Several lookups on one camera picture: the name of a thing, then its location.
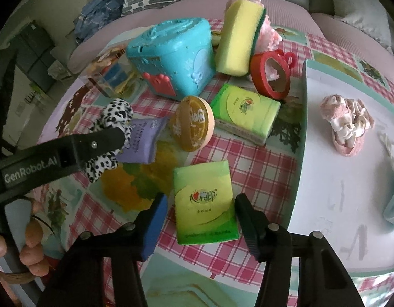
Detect clear plastic box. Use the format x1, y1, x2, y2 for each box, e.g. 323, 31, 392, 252
77, 46, 146, 98

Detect round orange tin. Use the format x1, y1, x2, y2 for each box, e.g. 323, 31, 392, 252
169, 95, 214, 152

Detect yellow green sponge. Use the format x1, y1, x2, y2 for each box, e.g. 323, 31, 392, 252
215, 0, 265, 76

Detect grey cushion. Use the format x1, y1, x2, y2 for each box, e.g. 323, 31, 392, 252
326, 0, 394, 50

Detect printed checked tablecloth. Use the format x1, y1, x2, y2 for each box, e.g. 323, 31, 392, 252
37, 17, 394, 307

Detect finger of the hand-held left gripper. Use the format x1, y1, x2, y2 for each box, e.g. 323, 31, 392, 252
66, 128, 126, 171

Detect lilac grey sofa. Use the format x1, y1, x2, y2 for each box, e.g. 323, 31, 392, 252
51, 0, 394, 74

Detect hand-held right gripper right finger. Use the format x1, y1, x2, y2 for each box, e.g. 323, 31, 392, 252
234, 193, 366, 307

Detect turquoise folded towel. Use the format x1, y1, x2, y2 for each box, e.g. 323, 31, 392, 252
126, 17, 217, 102

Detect red ring with bow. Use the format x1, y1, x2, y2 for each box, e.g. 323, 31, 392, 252
250, 49, 296, 99

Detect white braided cord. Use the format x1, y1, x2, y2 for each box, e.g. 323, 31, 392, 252
377, 131, 394, 173

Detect purple packet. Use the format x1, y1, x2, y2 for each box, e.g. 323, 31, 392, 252
115, 117, 170, 164

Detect cow print scrunchie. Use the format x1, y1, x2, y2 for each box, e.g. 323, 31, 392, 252
85, 98, 134, 183

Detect dark cabinet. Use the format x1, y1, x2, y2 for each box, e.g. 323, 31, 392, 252
15, 19, 57, 93

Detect green tissue packet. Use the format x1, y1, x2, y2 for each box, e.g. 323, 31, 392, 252
214, 84, 281, 145
173, 159, 243, 245

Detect pink fluffy cloth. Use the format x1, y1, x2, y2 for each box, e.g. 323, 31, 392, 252
227, 0, 282, 53

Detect white tray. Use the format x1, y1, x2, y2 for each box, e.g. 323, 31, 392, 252
286, 59, 394, 277

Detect pink white scrunchie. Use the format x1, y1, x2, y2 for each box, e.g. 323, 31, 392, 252
320, 95, 375, 157

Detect person's left hand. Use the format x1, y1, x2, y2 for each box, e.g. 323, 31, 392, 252
0, 199, 53, 278

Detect blue denim clothes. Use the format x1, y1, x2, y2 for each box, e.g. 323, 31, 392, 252
72, 0, 125, 43

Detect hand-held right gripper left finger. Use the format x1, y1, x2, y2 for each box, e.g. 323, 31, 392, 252
37, 193, 168, 307

